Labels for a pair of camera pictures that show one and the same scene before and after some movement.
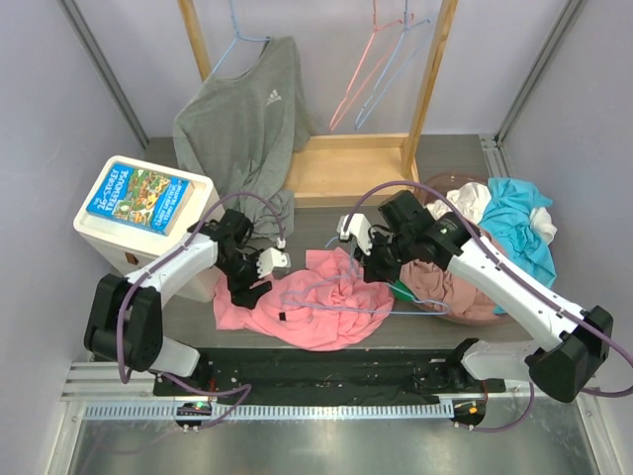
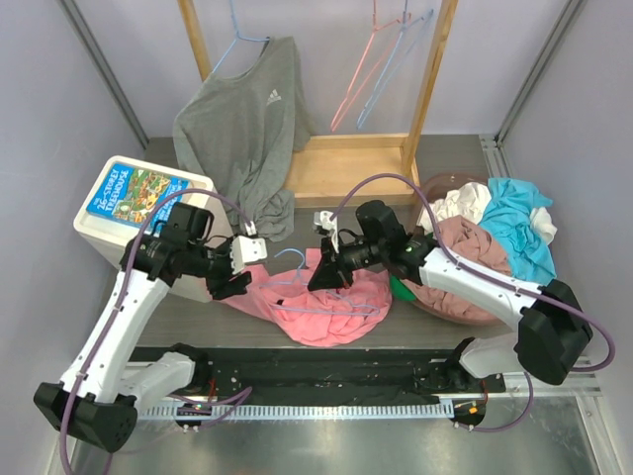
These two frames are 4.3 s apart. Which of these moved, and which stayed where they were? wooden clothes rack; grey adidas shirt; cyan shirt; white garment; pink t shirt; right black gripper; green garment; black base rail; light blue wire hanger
Moved: right black gripper; light blue wire hanger; pink t shirt
Stayed: green garment; black base rail; cyan shirt; grey adidas shirt; wooden clothes rack; white garment
